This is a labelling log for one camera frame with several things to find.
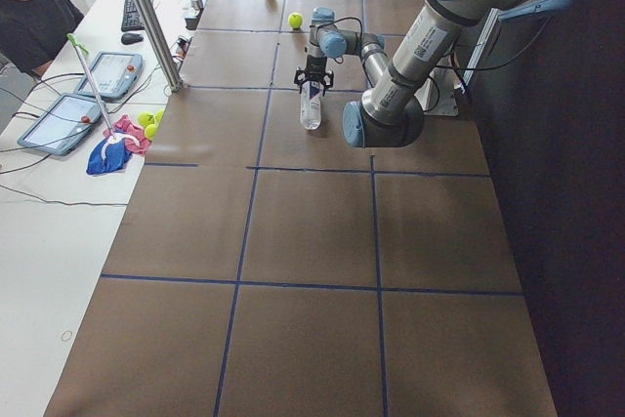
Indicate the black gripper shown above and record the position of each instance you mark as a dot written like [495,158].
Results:
[315,65]

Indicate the clear tennis ball can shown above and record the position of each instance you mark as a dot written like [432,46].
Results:
[310,105]

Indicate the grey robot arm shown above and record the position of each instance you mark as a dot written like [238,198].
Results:
[389,114]

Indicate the tennis ball near arm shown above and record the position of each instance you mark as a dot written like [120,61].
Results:
[295,20]

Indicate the tennis ball on desk right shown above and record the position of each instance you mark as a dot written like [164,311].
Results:
[158,115]

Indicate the tennis ball on desk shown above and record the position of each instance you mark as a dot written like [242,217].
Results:
[145,118]
[158,115]
[150,131]

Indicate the tennis ball on desk lower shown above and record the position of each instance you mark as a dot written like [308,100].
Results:
[150,131]

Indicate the tennis ball on desk left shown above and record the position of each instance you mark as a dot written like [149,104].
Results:
[145,118]

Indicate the metal cup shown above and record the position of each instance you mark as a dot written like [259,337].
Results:
[197,5]

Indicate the black computer mouse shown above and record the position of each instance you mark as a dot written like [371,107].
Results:
[130,38]

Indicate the black keyboard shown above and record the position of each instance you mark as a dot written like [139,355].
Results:
[131,17]

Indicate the pink cloth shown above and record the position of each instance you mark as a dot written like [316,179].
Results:
[133,135]

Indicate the far grey teach pendant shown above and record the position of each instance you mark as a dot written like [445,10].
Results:
[114,72]

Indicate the grey teach pendant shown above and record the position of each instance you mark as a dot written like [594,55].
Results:
[114,72]
[62,126]

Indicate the blue cloth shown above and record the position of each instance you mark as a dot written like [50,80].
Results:
[108,157]

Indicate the near grey teach pendant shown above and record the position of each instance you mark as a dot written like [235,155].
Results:
[62,126]

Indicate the person in black shirt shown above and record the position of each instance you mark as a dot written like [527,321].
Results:
[34,31]

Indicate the aluminium frame post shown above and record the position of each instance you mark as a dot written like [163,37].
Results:
[159,44]

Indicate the grabber stick green handle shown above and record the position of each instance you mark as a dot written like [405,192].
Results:
[88,87]

